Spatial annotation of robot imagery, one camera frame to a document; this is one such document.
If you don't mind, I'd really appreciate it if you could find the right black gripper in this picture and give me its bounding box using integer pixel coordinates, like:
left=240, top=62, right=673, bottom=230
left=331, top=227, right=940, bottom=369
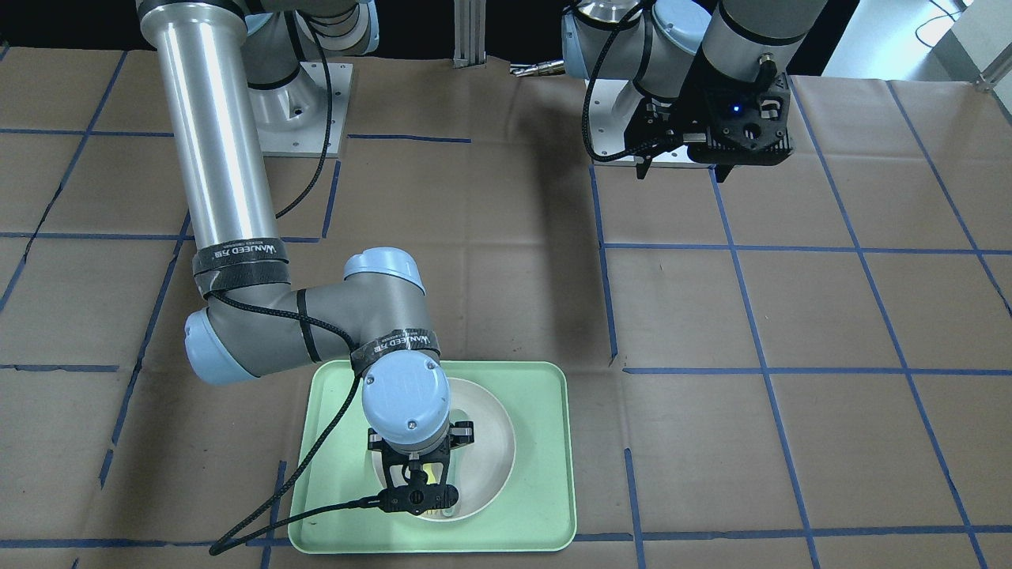
left=368, top=422, right=474, bottom=484

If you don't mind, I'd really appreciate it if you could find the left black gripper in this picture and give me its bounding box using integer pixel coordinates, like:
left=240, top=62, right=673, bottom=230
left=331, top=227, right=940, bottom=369
left=625, top=71, right=794, bottom=184

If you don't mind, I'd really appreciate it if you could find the beige round plate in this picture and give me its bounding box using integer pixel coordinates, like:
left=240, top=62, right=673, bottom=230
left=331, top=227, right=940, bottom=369
left=369, top=377, right=516, bottom=522

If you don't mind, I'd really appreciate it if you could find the yellow plastic fork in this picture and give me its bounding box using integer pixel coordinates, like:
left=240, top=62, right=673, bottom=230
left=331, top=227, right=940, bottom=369
left=421, top=462, right=446, bottom=519

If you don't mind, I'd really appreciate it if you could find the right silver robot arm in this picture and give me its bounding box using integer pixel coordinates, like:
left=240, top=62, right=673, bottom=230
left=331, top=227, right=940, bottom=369
left=137, top=1, right=473, bottom=458

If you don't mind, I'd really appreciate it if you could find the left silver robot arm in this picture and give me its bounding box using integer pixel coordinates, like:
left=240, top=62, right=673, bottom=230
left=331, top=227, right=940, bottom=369
left=561, top=1, right=825, bottom=181

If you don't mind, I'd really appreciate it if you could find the light green plastic tray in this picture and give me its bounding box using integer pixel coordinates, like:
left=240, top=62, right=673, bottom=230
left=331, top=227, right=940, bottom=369
left=288, top=360, right=577, bottom=554

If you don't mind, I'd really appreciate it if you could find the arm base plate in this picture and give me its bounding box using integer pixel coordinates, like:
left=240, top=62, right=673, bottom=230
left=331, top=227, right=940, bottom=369
left=588, top=75, right=712, bottom=168
left=248, top=62, right=354, bottom=158

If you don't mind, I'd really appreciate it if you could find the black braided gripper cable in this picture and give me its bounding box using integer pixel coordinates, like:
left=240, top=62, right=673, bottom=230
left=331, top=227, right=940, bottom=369
left=209, top=371, right=388, bottom=556

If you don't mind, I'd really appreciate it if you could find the aluminium frame post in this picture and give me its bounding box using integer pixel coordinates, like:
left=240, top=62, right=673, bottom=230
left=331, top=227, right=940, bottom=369
left=452, top=0, right=488, bottom=69

